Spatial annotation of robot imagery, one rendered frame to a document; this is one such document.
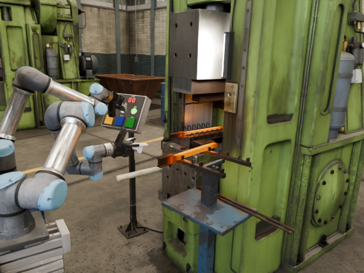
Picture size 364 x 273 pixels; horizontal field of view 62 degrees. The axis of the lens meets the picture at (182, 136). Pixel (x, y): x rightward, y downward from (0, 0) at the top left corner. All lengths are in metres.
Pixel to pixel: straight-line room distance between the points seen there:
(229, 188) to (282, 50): 0.90
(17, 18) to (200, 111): 4.85
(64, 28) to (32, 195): 5.87
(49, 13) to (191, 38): 5.01
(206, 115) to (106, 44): 9.15
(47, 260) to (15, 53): 5.45
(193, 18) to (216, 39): 0.19
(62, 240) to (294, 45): 1.64
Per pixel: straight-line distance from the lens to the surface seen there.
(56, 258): 1.46
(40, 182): 1.25
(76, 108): 1.45
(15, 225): 1.35
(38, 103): 6.63
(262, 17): 1.72
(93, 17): 11.10
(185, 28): 1.95
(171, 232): 2.39
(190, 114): 2.27
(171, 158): 1.45
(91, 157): 1.70
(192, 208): 1.56
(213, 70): 1.94
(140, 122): 2.27
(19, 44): 6.61
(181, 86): 1.98
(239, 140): 1.84
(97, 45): 11.09
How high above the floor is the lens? 1.51
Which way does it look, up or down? 15 degrees down
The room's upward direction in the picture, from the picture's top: 2 degrees clockwise
